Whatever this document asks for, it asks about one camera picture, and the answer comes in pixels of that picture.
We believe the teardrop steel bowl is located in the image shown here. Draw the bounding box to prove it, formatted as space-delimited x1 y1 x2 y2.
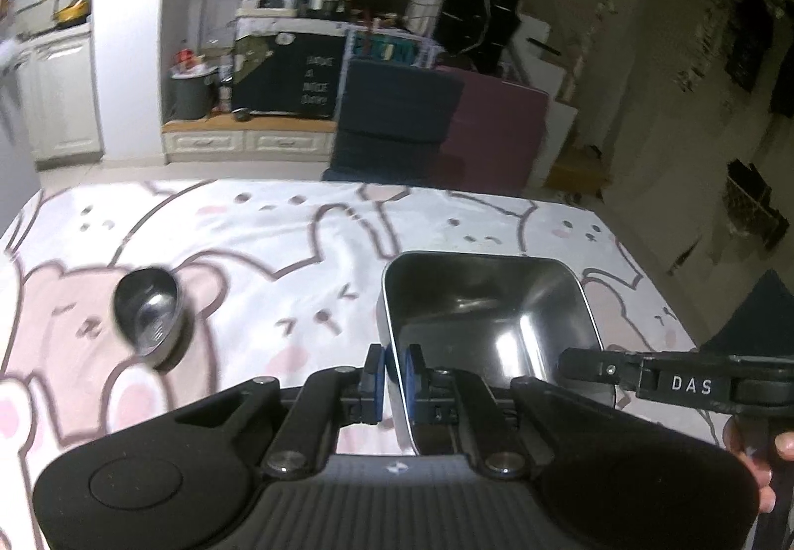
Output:
112 268 188 368

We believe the black hanging garment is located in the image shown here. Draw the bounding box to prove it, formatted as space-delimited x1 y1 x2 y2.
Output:
725 0 794 118

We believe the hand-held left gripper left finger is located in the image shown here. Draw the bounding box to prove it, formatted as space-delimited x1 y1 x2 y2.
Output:
172 343 390 476

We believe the grey trash bin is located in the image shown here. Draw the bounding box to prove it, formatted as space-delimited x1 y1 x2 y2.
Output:
170 69 220 122

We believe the person's right hand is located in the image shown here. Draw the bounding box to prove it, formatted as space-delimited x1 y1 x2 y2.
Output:
723 418 778 515

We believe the rectangular steel tray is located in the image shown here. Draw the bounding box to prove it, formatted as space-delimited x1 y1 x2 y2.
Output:
375 251 619 455

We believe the white drawer cabinet wooden top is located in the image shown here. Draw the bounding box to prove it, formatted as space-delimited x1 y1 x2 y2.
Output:
160 115 339 165

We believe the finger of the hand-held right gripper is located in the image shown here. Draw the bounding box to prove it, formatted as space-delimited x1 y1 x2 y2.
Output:
557 345 644 396

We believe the navy upholstered chair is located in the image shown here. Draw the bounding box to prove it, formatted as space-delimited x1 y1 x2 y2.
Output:
322 59 465 184

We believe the cardboard box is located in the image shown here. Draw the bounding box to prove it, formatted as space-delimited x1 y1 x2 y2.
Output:
548 146 612 198

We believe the bear printed tablecloth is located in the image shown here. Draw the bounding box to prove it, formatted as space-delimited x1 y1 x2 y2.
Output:
0 179 714 550

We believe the black jacket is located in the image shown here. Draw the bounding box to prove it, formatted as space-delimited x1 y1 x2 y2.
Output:
430 0 533 77

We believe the dark curtained cabinet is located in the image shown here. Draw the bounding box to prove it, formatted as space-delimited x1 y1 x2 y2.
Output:
230 22 349 120

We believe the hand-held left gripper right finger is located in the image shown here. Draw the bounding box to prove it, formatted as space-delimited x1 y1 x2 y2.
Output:
400 343 622 478

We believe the maroon upholstered chair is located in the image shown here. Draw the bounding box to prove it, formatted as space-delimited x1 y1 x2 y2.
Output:
434 67 552 195

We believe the white kitchen cabinet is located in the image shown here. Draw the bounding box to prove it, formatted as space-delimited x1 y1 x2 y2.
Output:
15 25 104 164

